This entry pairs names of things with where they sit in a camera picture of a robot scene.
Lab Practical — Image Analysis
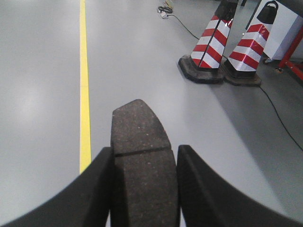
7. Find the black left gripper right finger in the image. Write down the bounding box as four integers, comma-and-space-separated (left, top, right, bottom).
177, 145, 302, 227

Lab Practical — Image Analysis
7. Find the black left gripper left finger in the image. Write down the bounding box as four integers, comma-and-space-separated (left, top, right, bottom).
6, 147, 115, 227

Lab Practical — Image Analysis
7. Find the grey brake pad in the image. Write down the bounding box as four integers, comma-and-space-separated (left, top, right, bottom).
110, 99, 179, 227

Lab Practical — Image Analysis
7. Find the red white traffic cone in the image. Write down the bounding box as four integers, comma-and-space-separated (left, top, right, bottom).
223, 0, 278, 87
178, 0, 238, 84

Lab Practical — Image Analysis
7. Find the white rolling panel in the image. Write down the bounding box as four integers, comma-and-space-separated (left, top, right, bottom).
248, 0, 303, 60

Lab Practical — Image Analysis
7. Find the red conveyor frame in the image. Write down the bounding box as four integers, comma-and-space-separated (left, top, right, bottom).
276, 28, 303, 83

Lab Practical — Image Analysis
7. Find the black floor cable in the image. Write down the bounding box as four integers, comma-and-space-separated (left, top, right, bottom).
158, 6, 303, 152

